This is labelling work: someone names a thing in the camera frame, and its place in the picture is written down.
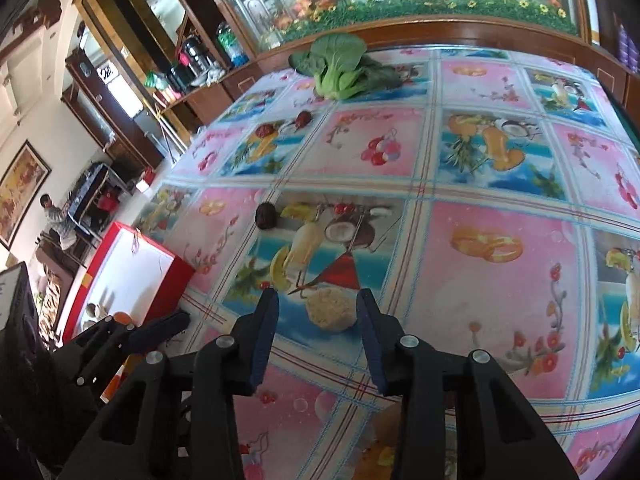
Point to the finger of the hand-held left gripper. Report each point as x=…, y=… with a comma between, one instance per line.
x=155, y=332
x=102, y=345

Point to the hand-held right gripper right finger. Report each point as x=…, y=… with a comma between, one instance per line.
x=375, y=345

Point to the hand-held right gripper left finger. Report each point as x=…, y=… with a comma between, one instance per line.
x=265, y=340

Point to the orange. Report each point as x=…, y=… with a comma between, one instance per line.
x=121, y=318

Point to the red box with white inside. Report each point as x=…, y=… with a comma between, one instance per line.
x=145, y=270

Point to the dark red dried date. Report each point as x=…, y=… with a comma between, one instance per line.
x=302, y=119
x=265, y=216
x=265, y=131

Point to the green bok choy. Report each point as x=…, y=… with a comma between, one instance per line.
x=340, y=65

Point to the printed fruit tablecloth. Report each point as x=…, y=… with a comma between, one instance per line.
x=475, y=310

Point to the black kettle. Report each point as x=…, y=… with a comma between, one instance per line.
x=175, y=78

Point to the black thermos jug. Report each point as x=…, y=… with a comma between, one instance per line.
x=193, y=57

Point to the green plastic bottle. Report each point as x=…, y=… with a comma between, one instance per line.
x=230, y=45

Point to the wooden display cabinet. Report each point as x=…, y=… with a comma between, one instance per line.
x=150, y=10

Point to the framed wall picture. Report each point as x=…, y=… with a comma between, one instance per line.
x=17, y=192

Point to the brown wall decoration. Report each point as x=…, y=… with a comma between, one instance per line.
x=30, y=22

